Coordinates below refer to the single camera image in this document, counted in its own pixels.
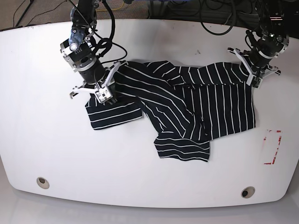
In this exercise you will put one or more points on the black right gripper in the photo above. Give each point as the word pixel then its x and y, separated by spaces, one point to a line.
pixel 96 73

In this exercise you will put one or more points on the right table grommet hole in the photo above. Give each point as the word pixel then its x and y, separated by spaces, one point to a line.
pixel 248 192

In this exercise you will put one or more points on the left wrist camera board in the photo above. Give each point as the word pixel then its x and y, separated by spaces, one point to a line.
pixel 256 82

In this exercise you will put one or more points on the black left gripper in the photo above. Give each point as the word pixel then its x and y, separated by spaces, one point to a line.
pixel 259 60

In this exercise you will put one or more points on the table grommet hole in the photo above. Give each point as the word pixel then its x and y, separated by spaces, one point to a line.
pixel 248 192
pixel 42 183

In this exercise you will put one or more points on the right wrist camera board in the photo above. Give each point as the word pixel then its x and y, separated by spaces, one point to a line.
pixel 103 94

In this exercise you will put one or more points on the navy white striped t-shirt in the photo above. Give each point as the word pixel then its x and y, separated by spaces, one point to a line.
pixel 187 106

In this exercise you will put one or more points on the left table grommet hole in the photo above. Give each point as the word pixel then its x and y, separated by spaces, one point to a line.
pixel 42 183

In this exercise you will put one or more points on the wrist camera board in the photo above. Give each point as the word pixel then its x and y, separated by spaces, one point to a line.
pixel 103 94
pixel 256 82

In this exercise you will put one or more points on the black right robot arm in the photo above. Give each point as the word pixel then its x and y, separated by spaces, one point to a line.
pixel 82 52

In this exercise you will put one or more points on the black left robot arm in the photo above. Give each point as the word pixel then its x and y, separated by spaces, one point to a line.
pixel 268 41

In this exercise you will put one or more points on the red tape marking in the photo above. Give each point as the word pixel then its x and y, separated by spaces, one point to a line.
pixel 270 147

